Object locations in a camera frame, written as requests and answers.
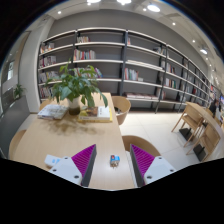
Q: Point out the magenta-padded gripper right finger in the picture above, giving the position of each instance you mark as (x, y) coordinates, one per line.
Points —
(156, 166)

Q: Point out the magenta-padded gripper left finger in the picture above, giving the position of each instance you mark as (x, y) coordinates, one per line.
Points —
(68, 168)

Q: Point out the small blue white charger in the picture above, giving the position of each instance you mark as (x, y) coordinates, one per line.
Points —
(115, 160)

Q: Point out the slatted wooden chair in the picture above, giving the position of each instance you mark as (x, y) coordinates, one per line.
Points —
(188, 118)
(210, 136)

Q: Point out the yellow cover book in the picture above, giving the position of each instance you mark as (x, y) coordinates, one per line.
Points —
(100, 115)

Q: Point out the wooden side table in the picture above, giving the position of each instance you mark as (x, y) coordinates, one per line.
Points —
(200, 108)

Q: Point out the person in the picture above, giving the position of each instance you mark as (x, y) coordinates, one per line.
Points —
(214, 106)

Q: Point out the green potted plant white pot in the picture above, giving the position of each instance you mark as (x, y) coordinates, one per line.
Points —
(75, 85)

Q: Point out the small background potted plant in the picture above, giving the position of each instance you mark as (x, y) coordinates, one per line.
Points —
(18, 90)

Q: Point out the grey shelf unit with books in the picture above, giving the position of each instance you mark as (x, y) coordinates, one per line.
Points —
(110, 50)

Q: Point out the ceiling lights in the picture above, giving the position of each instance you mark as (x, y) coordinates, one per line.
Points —
(153, 7)

